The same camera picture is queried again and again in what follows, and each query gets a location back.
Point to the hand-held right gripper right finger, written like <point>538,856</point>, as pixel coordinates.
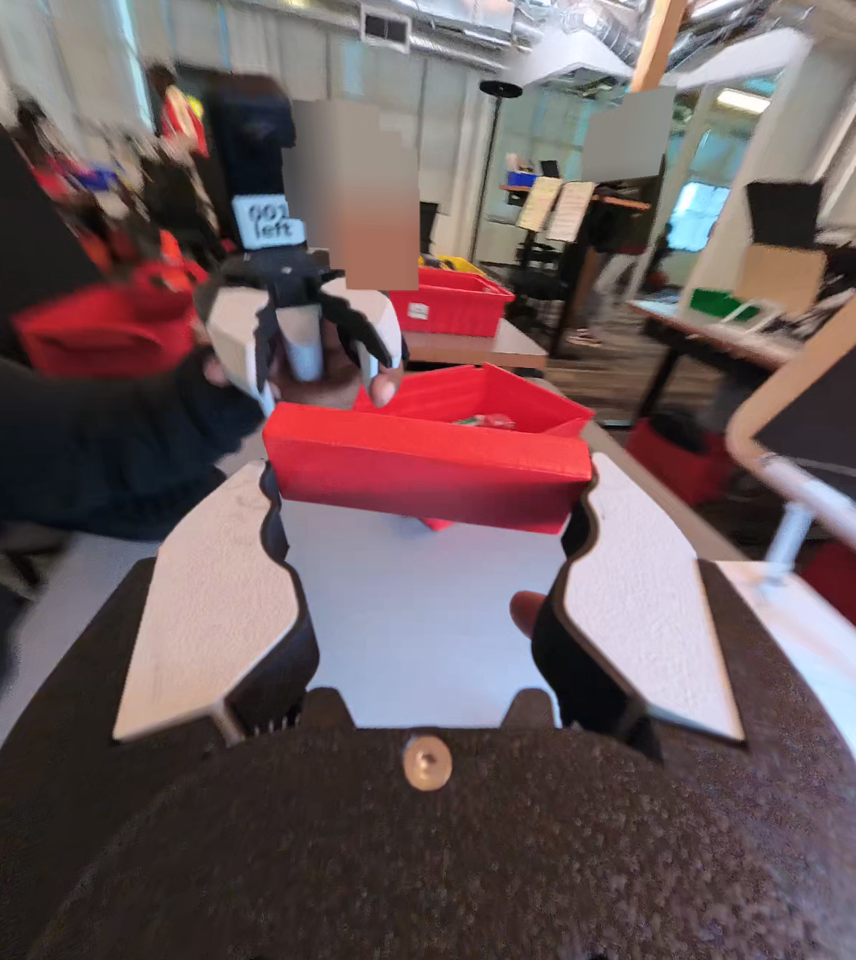
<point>645,600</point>

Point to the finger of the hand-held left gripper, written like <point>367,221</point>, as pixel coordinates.
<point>375,315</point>
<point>237,330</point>

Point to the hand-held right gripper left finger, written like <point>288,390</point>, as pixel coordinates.
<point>203,615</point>

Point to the red storage bin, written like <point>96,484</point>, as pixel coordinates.
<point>458,307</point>
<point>518,397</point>

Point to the red plastic block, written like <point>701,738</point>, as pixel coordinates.
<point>428,472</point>

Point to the person's left forearm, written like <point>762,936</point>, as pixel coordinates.
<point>83,435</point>

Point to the person's left hand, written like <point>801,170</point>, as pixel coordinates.
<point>338,379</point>

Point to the yellow storage bin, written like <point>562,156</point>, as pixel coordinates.
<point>458,264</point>

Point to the grey side table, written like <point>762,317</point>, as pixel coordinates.
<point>480,345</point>

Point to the red floor basket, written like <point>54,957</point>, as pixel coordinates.
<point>675,465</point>

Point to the red plastic tote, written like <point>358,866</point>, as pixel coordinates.
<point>98,330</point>

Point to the paper sheet board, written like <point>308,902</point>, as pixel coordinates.
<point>539,202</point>
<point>570,210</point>

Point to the blue storage bin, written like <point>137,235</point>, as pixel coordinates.
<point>522,178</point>

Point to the large black board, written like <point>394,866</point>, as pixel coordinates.
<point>15,225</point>

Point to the black floor lamp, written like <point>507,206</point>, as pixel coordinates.
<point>499,90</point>

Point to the black board book stand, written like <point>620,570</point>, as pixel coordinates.
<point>833,375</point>
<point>784,217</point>

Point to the green storage bin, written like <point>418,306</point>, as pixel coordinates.
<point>717,304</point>

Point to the silver ventilation duct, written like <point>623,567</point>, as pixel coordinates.
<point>473,30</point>

